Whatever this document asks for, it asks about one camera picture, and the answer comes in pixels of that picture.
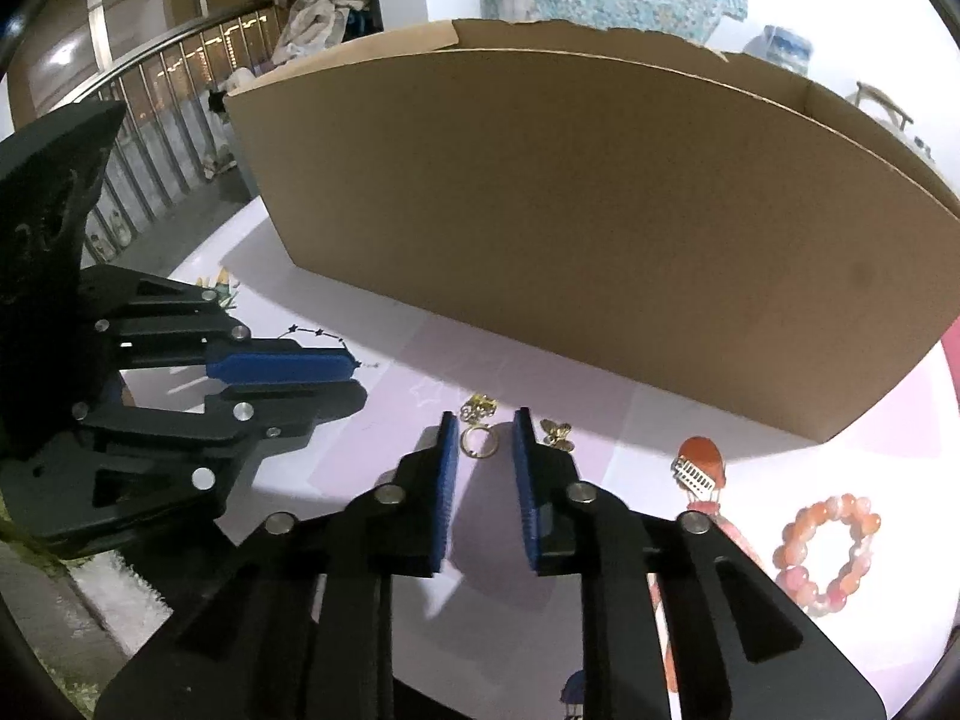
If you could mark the metal balcony railing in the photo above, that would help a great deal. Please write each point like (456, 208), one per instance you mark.
(172, 90)

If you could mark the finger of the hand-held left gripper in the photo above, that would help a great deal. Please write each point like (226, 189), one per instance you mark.
(277, 364)
(225, 427)

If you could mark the gold cluster earrings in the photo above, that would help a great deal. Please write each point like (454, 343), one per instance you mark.
(480, 406)

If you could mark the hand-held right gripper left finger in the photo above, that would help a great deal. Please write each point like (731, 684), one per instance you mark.
(448, 495)

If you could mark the wooden chair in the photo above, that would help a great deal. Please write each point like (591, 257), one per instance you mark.
(885, 101)

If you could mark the blue water dispenser bottle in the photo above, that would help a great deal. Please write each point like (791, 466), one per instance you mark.
(780, 49)

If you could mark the gold butterfly earring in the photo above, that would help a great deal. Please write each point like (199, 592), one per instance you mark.
(556, 431)

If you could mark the pile of clothes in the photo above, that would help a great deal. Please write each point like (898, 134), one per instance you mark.
(322, 11)

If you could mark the brown cardboard box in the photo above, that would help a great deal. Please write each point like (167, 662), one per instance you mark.
(600, 240)

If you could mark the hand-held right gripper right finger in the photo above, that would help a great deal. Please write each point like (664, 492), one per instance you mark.
(525, 495)

